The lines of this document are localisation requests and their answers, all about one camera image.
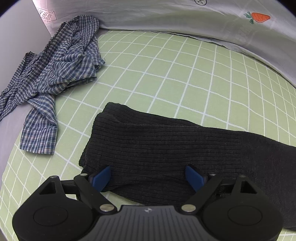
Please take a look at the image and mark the black ribbed knit garment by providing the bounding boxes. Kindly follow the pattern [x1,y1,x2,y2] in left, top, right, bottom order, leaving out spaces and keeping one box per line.
[79,102,295,230]

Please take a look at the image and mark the green grid bed sheet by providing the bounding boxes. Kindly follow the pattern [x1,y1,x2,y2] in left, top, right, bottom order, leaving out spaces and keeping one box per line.
[1,31,295,240]

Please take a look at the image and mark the blue plaid shirt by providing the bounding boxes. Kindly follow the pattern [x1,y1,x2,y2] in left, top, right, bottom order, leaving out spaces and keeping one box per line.
[1,15,105,155]

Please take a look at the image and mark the grey carrot print pillow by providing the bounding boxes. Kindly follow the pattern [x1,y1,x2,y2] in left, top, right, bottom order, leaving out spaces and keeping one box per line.
[34,1,295,84]

